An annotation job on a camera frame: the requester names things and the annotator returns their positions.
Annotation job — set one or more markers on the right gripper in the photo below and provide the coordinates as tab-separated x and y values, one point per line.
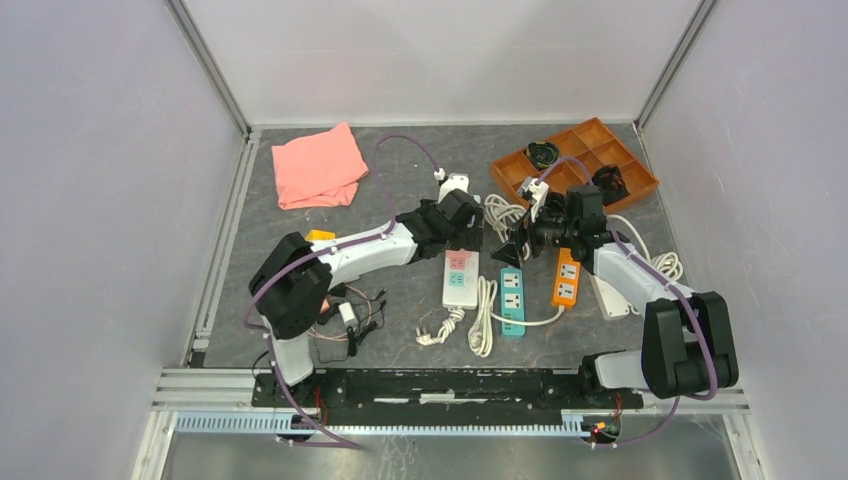
526	223

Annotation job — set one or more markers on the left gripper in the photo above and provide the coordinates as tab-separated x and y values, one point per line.
472	238

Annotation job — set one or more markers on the white long power strip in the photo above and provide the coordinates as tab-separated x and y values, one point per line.
459	294

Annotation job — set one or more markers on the yellow cube socket adapter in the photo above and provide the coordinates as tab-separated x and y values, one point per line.
320	235

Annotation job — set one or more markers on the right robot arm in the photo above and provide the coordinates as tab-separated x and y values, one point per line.
687	346

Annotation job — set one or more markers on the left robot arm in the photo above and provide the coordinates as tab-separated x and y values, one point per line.
290	287

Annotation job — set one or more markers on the teal power strip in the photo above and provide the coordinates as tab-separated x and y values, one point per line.
512	303

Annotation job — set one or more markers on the orange power strip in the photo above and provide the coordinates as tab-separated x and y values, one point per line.
566	284

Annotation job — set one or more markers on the white small power strip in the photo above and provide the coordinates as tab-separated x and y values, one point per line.
612	304

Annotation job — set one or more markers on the pink cloth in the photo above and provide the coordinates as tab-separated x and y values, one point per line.
319	170

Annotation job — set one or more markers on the white usb charger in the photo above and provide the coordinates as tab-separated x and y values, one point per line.
348	315

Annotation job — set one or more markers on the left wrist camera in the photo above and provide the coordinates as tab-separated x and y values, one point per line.
454	185

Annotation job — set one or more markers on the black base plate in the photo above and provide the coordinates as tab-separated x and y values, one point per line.
461	397

